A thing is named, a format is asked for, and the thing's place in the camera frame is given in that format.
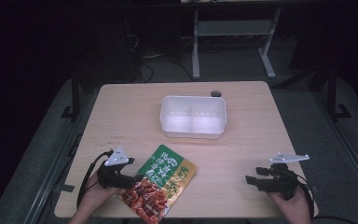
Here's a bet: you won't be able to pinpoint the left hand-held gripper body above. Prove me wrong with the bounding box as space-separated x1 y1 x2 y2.
96 146 136 189

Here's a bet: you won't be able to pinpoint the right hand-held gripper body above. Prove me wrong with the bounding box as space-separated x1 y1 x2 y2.
259 151 310 201

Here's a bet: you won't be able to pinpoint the green and yellow snack packet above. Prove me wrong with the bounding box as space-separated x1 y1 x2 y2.
117 144 198 224

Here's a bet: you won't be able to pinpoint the white plastic divided container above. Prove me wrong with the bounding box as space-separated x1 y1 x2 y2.
158 95 227 140

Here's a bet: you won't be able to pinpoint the person's left hand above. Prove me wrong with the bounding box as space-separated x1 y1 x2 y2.
79 172 121 216

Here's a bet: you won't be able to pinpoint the person's right hand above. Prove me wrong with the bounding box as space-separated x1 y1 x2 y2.
268 185 313 222

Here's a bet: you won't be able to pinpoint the black metal stand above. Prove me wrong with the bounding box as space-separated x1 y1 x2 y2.
60 70 82 123
324 62 353 121

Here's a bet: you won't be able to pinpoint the black cable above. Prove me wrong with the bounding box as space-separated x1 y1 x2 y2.
295 174 316 218
76 150 114 209

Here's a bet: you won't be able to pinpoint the floor cables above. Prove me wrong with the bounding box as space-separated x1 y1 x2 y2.
122 15 195 84

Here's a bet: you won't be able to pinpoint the white metal desk frame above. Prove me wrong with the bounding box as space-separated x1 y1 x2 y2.
191 7 282 80

